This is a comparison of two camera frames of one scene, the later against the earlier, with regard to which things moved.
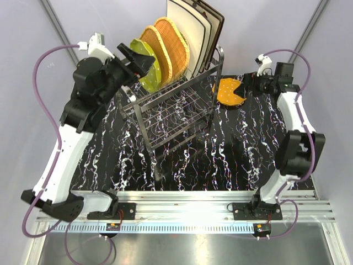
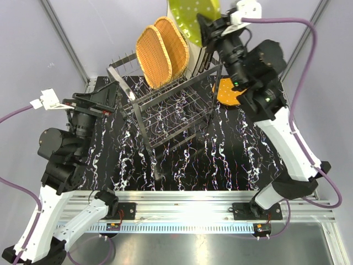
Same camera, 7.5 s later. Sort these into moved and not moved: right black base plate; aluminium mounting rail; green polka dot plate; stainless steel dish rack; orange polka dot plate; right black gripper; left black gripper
Moved: left black gripper; green polka dot plate; right black gripper
Not moved: right black base plate; aluminium mounting rail; stainless steel dish rack; orange polka dot plate
